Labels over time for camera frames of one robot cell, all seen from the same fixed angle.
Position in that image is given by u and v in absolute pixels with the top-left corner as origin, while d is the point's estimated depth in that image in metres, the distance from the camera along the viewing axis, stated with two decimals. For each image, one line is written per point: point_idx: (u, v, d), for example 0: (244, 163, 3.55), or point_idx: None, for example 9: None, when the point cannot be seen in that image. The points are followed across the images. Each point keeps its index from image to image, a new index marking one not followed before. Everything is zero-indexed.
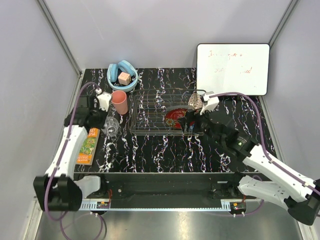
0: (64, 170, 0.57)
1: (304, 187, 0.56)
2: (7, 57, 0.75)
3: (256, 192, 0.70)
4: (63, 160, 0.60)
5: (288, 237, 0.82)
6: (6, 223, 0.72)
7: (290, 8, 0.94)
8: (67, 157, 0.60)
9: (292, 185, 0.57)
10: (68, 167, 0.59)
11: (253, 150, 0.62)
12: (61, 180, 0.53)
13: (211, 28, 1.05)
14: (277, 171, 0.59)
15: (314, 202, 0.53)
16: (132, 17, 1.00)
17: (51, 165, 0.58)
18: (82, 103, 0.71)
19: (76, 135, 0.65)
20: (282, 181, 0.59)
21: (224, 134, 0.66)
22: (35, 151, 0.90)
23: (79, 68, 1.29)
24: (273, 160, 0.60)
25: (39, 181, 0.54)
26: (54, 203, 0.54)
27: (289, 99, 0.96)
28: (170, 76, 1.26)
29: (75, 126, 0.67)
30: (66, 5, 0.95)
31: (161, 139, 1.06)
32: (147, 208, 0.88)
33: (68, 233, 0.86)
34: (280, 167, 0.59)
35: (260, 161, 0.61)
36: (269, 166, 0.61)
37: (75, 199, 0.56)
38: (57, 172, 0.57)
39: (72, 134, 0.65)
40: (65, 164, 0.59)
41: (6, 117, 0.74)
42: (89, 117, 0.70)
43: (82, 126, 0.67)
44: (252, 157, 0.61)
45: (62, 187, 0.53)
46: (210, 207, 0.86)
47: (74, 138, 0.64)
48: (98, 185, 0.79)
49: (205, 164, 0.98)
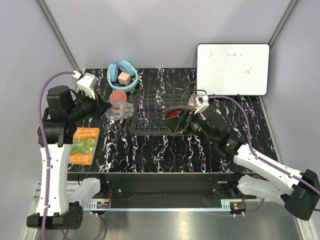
0: (55, 207, 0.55)
1: (290, 178, 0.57)
2: (7, 57, 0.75)
3: (255, 191, 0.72)
4: (51, 194, 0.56)
5: (288, 237, 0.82)
6: (6, 224, 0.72)
7: (290, 8, 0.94)
8: (55, 189, 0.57)
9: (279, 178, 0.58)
10: (59, 201, 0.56)
11: (240, 149, 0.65)
12: (56, 219, 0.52)
13: (211, 29, 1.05)
14: (265, 166, 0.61)
15: (301, 191, 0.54)
16: (132, 16, 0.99)
17: (41, 203, 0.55)
18: (56, 107, 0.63)
19: (57, 158, 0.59)
20: (271, 175, 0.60)
21: (218, 138, 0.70)
22: (34, 151, 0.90)
23: (79, 68, 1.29)
24: (259, 156, 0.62)
25: (32, 223, 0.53)
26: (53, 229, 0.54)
27: (289, 99, 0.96)
28: (170, 76, 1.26)
29: (54, 147, 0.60)
30: (66, 5, 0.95)
31: (161, 139, 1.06)
32: (147, 208, 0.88)
33: (69, 233, 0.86)
34: (266, 162, 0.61)
35: (246, 158, 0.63)
36: (256, 162, 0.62)
37: (74, 221, 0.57)
38: (49, 211, 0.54)
39: (53, 158, 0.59)
40: (55, 199, 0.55)
41: (6, 117, 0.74)
42: (68, 124, 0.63)
43: (62, 145, 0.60)
44: (239, 156, 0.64)
45: (58, 225, 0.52)
46: (210, 207, 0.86)
47: (57, 164, 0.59)
48: (98, 187, 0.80)
49: (205, 164, 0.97)
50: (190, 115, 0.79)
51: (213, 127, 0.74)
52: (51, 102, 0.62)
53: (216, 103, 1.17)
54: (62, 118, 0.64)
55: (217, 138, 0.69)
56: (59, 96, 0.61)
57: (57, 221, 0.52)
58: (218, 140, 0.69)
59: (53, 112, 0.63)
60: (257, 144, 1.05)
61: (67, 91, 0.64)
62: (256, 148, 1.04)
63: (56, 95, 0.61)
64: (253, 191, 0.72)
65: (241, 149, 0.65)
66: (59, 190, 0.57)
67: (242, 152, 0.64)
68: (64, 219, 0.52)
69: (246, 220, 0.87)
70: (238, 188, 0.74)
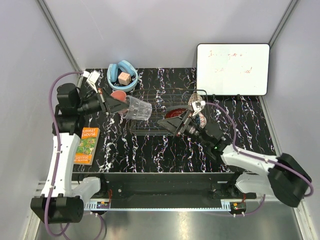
0: (60, 189, 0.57)
1: (266, 163, 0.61)
2: (7, 57, 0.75)
3: (251, 187, 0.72)
4: (58, 177, 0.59)
5: (288, 237, 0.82)
6: (6, 223, 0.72)
7: (290, 8, 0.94)
8: (61, 173, 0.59)
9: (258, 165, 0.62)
10: (64, 184, 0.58)
11: (225, 149, 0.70)
12: (59, 200, 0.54)
13: (211, 28, 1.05)
14: (246, 159, 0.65)
15: (279, 174, 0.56)
16: (132, 16, 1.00)
17: (47, 185, 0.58)
18: (65, 104, 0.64)
19: (67, 144, 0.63)
20: (251, 166, 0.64)
21: (212, 144, 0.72)
22: (34, 151, 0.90)
23: (79, 68, 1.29)
24: (240, 151, 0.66)
25: (36, 203, 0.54)
26: (56, 217, 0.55)
27: (289, 99, 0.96)
28: (170, 76, 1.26)
29: (66, 134, 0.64)
30: (66, 5, 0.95)
31: (161, 139, 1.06)
32: (147, 208, 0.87)
33: (68, 233, 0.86)
34: (246, 154, 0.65)
35: (230, 155, 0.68)
36: (239, 157, 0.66)
37: (76, 211, 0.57)
38: (54, 192, 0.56)
39: (63, 145, 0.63)
40: (60, 182, 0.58)
41: (6, 117, 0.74)
42: (79, 120, 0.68)
43: (73, 134, 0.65)
44: (225, 154, 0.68)
45: (61, 205, 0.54)
46: (210, 207, 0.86)
47: (66, 150, 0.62)
48: (98, 186, 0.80)
49: (205, 164, 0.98)
50: (188, 117, 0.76)
51: (211, 135, 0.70)
52: (60, 101, 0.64)
53: (216, 103, 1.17)
54: (71, 114, 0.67)
55: (211, 144, 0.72)
56: (68, 96, 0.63)
57: (60, 202, 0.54)
58: (212, 145, 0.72)
59: (64, 109, 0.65)
60: (257, 144, 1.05)
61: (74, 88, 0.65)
62: (256, 148, 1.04)
63: (64, 95, 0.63)
64: (250, 187, 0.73)
65: (225, 150, 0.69)
66: (65, 174, 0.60)
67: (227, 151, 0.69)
68: (67, 200, 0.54)
69: (246, 220, 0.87)
70: (237, 186, 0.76)
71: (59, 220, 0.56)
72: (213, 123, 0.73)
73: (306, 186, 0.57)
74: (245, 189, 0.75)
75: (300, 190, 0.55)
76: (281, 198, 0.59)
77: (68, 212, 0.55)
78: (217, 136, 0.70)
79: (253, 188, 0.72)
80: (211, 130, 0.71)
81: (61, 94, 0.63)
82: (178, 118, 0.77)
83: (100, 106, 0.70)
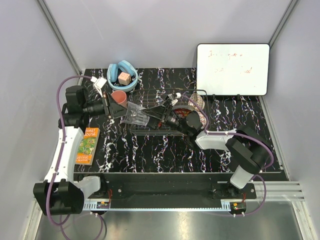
0: (63, 175, 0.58)
1: (227, 136, 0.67)
2: (7, 57, 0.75)
3: (240, 176, 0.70)
4: (61, 165, 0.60)
5: (288, 237, 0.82)
6: (6, 223, 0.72)
7: (290, 8, 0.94)
8: (65, 161, 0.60)
9: (222, 140, 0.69)
10: (67, 172, 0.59)
11: (199, 135, 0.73)
12: (61, 185, 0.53)
13: (211, 29, 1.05)
14: (214, 136, 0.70)
15: (238, 143, 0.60)
16: (132, 16, 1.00)
17: (50, 172, 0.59)
18: (72, 102, 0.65)
19: (72, 136, 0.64)
20: (219, 143, 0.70)
21: (191, 133, 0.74)
22: (34, 151, 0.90)
23: (79, 68, 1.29)
24: (210, 131, 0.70)
25: (38, 188, 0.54)
26: (56, 207, 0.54)
27: (290, 98, 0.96)
28: (170, 76, 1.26)
29: (71, 127, 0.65)
30: (67, 5, 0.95)
31: (161, 139, 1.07)
32: (147, 208, 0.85)
33: (68, 233, 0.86)
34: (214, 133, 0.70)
35: (203, 137, 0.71)
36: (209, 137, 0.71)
37: (76, 202, 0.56)
38: (57, 178, 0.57)
39: (68, 136, 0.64)
40: (64, 169, 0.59)
41: (6, 117, 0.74)
42: (83, 117, 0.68)
43: (77, 127, 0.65)
44: (199, 138, 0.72)
45: (62, 191, 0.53)
46: (210, 207, 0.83)
47: (70, 141, 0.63)
48: (98, 185, 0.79)
49: (205, 164, 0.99)
50: (170, 107, 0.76)
51: (191, 125, 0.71)
52: (67, 99, 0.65)
53: (216, 103, 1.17)
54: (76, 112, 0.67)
55: (190, 132, 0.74)
56: (75, 94, 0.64)
57: (62, 188, 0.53)
58: (190, 134, 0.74)
59: (70, 107, 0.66)
60: None
61: (81, 89, 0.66)
62: None
63: (71, 94, 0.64)
64: (243, 180, 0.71)
65: (199, 134, 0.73)
66: (69, 163, 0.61)
67: (200, 134, 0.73)
68: (69, 186, 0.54)
69: (246, 220, 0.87)
70: (232, 182, 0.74)
71: (60, 211, 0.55)
72: (194, 113, 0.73)
73: (267, 155, 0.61)
74: (241, 184, 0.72)
75: (261, 158, 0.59)
76: (246, 168, 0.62)
77: (68, 200, 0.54)
78: (197, 127, 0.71)
79: (243, 178, 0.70)
80: (192, 121, 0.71)
81: (69, 92, 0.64)
82: (161, 107, 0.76)
83: (104, 109, 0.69)
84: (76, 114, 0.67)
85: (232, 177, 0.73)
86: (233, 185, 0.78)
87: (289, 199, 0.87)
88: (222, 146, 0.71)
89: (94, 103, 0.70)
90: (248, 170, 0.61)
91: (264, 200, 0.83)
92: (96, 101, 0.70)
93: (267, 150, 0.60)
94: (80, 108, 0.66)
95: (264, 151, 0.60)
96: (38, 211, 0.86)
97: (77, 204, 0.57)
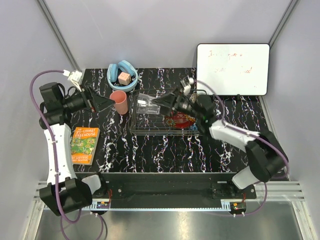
0: (66, 173, 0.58)
1: (247, 137, 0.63)
2: (8, 57, 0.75)
3: (243, 178, 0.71)
4: (60, 164, 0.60)
5: (288, 237, 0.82)
6: (6, 223, 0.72)
7: (290, 7, 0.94)
8: (63, 159, 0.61)
9: (240, 138, 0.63)
10: (68, 169, 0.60)
11: (215, 122, 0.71)
12: (68, 183, 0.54)
13: (211, 29, 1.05)
14: (232, 132, 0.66)
15: (257, 147, 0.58)
16: (132, 16, 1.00)
17: (52, 174, 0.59)
18: (50, 99, 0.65)
19: (61, 134, 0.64)
20: (234, 139, 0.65)
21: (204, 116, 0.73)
22: (34, 151, 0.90)
23: (79, 68, 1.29)
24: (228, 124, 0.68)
25: (46, 192, 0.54)
26: (68, 205, 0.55)
27: (290, 98, 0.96)
28: (170, 76, 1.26)
29: (56, 125, 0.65)
30: (67, 5, 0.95)
31: (161, 139, 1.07)
32: (147, 208, 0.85)
33: (68, 233, 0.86)
34: (232, 128, 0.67)
35: (217, 128, 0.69)
36: (225, 130, 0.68)
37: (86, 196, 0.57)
38: (61, 177, 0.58)
39: (57, 134, 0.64)
40: (64, 167, 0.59)
41: (6, 118, 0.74)
42: (66, 112, 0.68)
43: (63, 123, 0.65)
44: (213, 127, 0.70)
45: (71, 188, 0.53)
46: (210, 207, 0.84)
47: (61, 138, 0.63)
48: (99, 182, 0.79)
49: (205, 164, 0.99)
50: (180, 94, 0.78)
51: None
52: (44, 96, 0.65)
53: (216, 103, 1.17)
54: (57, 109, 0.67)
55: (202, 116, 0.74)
56: (50, 90, 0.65)
57: (69, 185, 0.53)
58: (202, 118, 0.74)
59: (49, 105, 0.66)
60: None
61: (56, 84, 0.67)
62: None
63: (47, 90, 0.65)
64: (245, 182, 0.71)
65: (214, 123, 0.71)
66: (67, 161, 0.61)
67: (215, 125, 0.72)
68: (76, 181, 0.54)
69: (246, 220, 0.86)
70: (233, 181, 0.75)
71: (72, 208, 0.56)
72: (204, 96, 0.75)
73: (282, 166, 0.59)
74: (241, 185, 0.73)
75: (273, 168, 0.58)
76: (255, 173, 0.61)
77: (78, 195, 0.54)
78: (206, 107, 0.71)
79: (245, 181, 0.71)
80: (201, 101, 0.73)
81: (45, 89, 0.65)
82: (171, 95, 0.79)
83: (85, 102, 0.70)
84: (57, 109, 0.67)
85: (235, 176, 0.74)
86: (233, 183, 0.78)
87: (289, 199, 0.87)
88: (236, 144, 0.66)
89: (73, 97, 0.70)
90: (257, 175, 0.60)
91: (264, 202, 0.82)
92: (74, 95, 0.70)
93: (283, 162, 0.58)
94: (60, 103, 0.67)
95: (279, 162, 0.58)
96: (38, 211, 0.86)
97: (88, 197, 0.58)
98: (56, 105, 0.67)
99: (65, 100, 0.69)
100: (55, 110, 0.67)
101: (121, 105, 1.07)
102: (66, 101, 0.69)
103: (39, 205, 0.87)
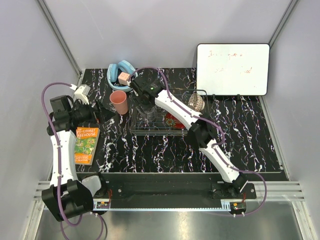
0: (67, 175, 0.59)
1: (191, 117, 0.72)
2: (8, 57, 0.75)
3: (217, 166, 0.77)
4: (63, 167, 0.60)
5: (288, 237, 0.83)
6: (6, 224, 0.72)
7: (290, 7, 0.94)
8: (66, 162, 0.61)
9: (185, 116, 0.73)
10: (71, 172, 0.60)
11: (161, 92, 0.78)
12: (70, 186, 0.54)
13: (211, 29, 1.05)
14: (177, 109, 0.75)
15: (196, 127, 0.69)
16: (132, 16, 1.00)
17: (54, 176, 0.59)
18: (59, 108, 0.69)
19: (66, 139, 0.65)
20: (180, 116, 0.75)
21: (140, 88, 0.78)
22: (34, 150, 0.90)
23: (79, 68, 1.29)
24: (173, 99, 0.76)
25: (47, 194, 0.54)
26: (69, 209, 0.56)
27: (290, 98, 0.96)
28: (170, 76, 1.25)
29: (62, 131, 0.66)
30: (67, 5, 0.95)
31: (161, 139, 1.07)
32: (147, 208, 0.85)
33: (68, 233, 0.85)
34: (177, 105, 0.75)
35: (163, 101, 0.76)
36: (170, 104, 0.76)
37: (87, 199, 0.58)
38: (62, 180, 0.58)
39: (62, 140, 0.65)
40: (67, 170, 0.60)
41: (6, 117, 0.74)
42: (72, 120, 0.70)
43: (69, 130, 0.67)
44: (158, 98, 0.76)
45: (73, 191, 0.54)
46: (210, 207, 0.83)
47: (65, 143, 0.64)
48: (99, 184, 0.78)
49: (205, 164, 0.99)
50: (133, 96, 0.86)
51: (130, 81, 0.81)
52: (54, 106, 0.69)
53: (216, 103, 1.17)
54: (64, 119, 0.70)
55: (139, 88, 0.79)
56: (60, 99, 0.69)
57: (71, 188, 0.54)
58: (140, 89, 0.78)
59: (57, 114, 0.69)
60: (257, 144, 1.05)
61: (65, 96, 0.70)
62: (256, 148, 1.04)
63: (57, 100, 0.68)
64: (221, 169, 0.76)
65: (160, 94, 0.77)
66: (70, 164, 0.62)
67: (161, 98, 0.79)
68: (78, 184, 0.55)
69: (246, 220, 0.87)
70: (225, 180, 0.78)
71: (73, 212, 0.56)
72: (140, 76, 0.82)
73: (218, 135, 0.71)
74: (225, 175, 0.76)
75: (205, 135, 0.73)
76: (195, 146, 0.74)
77: (80, 198, 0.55)
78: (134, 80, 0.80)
79: (218, 166, 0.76)
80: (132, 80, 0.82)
81: (54, 100, 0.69)
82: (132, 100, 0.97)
83: (91, 113, 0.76)
84: (64, 118, 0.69)
85: (220, 173, 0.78)
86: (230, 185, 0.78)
87: (289, 199, 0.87)
88: (180, 120, 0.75)
89: (79, 109, 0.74)
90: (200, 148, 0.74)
91: (264, 200, 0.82)
92: (81, 107, 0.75)
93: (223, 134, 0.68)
94: (67, 112, 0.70)
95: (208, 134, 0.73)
96: (38, 211, 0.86)
97: (89, 201, 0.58)
98: (63, 114, 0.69)
99: (72, 110, 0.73)
100: (62, 118, 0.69)
101: (121, 105, 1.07)
102: (74, 112, 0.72)
103: (39, 205, 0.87)
